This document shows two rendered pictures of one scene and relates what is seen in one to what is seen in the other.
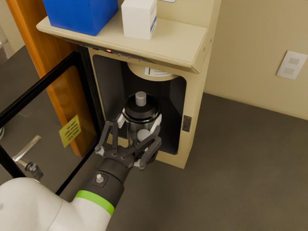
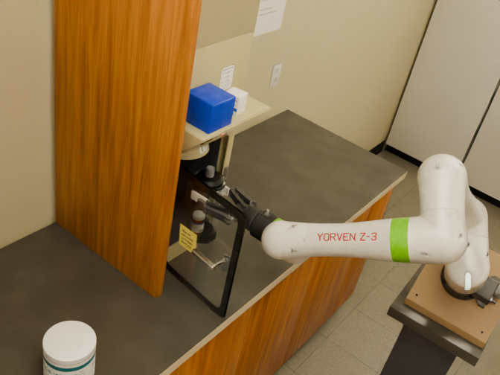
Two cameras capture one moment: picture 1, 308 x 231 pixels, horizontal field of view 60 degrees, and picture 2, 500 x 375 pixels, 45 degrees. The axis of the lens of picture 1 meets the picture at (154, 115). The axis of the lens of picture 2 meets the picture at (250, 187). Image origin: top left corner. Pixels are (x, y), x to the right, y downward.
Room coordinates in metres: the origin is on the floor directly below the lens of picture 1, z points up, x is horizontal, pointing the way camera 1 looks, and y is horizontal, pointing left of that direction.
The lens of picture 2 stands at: (0.09, 1.57, 2.34)
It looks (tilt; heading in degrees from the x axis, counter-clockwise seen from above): 34 degrees down; 280
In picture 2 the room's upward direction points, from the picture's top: 13 degrees clockwise
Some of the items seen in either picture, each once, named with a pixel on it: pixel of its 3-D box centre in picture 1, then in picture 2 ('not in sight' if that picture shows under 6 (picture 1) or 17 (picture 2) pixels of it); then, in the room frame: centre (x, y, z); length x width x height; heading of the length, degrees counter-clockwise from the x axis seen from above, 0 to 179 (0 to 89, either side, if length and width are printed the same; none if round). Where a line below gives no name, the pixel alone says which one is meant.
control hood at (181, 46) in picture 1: (123, 47); (222, 129); (0.46, 0.06, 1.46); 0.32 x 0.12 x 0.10; 69
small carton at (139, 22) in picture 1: (140, 16); (234, 101); (0.45, 0.03, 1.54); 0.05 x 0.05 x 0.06; 77
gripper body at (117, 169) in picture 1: (116, 163); (245, 214); (0.33, 0.09, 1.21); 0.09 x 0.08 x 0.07; 159
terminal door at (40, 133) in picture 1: (59, 138); (199, 242); (0.42, 0.26, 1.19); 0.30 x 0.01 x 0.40; 152
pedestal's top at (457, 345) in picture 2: not in sight; (446, 309); (-0.41, -0.13, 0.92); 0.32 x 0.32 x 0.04; 72
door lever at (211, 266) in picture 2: not in sight; (207, 257); (0.37, 0.32, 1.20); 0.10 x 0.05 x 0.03; 152
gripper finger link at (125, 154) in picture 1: (139, 148); (237, 201); (0.38, 0.04, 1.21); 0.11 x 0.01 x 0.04; 131
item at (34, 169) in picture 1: (35, 172); not in sight; (0.32, 0.30, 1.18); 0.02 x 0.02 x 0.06; 62
